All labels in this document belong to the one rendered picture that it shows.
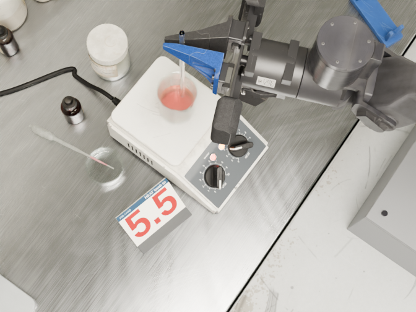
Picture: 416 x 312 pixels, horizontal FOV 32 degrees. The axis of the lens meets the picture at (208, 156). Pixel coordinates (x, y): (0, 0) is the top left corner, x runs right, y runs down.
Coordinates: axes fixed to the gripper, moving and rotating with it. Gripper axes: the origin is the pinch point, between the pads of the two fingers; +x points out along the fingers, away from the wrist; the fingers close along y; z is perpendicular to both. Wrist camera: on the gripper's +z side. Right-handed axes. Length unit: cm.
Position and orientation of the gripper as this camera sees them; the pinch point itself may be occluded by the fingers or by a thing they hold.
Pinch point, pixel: (194, 49)
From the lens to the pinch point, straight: 81.7
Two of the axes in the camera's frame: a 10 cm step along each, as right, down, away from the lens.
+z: -0.3, 2.6, 9.6
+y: 2.2, -9.4, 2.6
